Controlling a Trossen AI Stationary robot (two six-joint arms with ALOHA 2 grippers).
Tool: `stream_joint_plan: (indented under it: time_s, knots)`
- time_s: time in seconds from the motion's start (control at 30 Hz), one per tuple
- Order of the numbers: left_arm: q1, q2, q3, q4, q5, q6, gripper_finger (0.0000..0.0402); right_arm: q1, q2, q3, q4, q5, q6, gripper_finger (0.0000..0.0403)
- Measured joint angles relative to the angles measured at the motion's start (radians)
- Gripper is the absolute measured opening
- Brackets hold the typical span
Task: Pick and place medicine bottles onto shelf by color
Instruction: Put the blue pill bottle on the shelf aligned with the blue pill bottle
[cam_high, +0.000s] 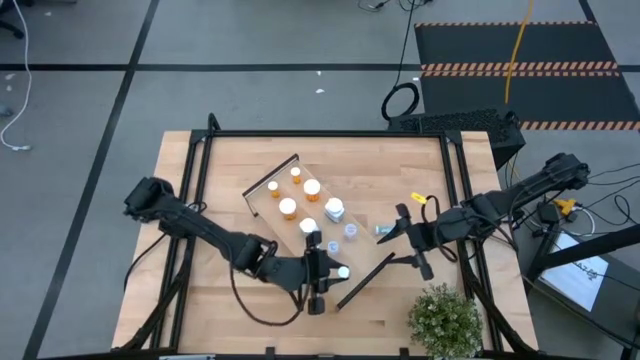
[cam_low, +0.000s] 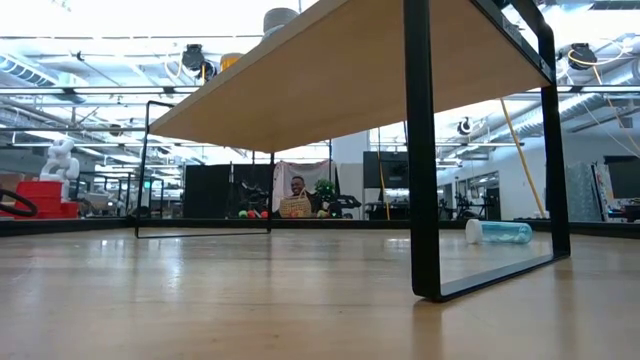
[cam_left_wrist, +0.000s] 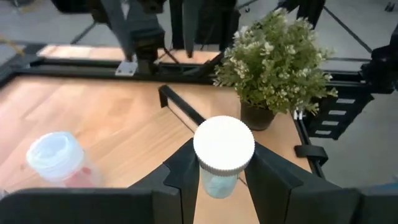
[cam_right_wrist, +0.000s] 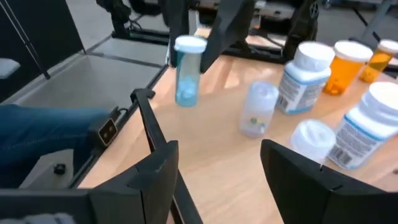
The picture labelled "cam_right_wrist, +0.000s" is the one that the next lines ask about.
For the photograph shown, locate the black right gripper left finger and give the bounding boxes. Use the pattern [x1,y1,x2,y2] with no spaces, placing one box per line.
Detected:
[90,139,180,224]

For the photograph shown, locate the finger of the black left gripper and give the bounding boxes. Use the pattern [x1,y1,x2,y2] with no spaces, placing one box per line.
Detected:
[167,0,191,68]
[200,0,256,74]

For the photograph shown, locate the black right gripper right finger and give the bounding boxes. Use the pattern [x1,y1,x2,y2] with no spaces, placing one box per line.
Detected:
[260,139,343,224]

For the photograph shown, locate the translucent pill bottle white cap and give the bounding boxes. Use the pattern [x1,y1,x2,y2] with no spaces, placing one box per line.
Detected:
[290,118,337,165]

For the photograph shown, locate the blue vial white cap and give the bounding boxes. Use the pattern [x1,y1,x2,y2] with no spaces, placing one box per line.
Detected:
[173,34,208,108]

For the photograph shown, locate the clear pill bottle mixed pills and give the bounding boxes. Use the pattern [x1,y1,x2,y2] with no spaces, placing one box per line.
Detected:
[238,80,280,139]

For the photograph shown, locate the white bottle blue label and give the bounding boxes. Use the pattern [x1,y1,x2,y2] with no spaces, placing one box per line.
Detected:
[327,81,398,171]
[275,40,336,115]

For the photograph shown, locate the large orange pill bottle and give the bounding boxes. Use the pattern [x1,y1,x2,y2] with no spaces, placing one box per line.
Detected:
[322,39,374,96]

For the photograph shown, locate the small orange pill bottle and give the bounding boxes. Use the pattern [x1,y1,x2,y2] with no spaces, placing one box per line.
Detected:
[358,38,398,84]

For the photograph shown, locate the wooden shelf black metal legs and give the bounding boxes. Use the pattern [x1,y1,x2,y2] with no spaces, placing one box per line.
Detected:
[129,27,398,224]

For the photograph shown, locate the person's leg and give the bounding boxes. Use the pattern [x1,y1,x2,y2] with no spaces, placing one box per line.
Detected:
[0,103,110,189]

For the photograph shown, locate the black panel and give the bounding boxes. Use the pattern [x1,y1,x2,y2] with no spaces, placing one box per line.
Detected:
[0,0,86,103]

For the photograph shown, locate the grey pad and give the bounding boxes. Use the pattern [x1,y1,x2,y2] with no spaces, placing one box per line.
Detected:
[0,58,21,79]

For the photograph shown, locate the black depth camera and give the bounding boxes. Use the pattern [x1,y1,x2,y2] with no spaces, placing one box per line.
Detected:
[88,116,121,147]

